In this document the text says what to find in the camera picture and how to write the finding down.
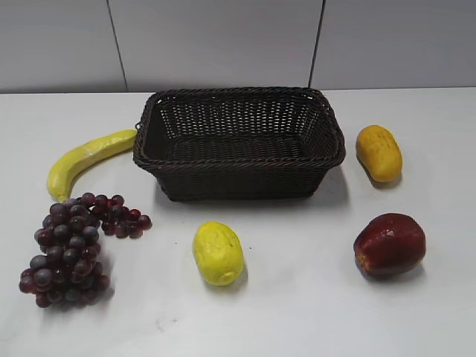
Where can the orange yellow mango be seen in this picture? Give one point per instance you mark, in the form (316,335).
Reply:
(378,151)

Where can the black woven basket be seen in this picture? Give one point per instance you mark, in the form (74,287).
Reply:
(238,143)

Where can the yellow lemon fruit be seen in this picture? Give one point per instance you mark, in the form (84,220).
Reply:
(218,254)

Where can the dark red apple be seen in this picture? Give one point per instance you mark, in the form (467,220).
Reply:
(390,244)

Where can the yellow banana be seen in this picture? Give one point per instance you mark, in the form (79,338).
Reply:
(63,173)

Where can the purple grape bunch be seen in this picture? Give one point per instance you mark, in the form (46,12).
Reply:
(68,270)

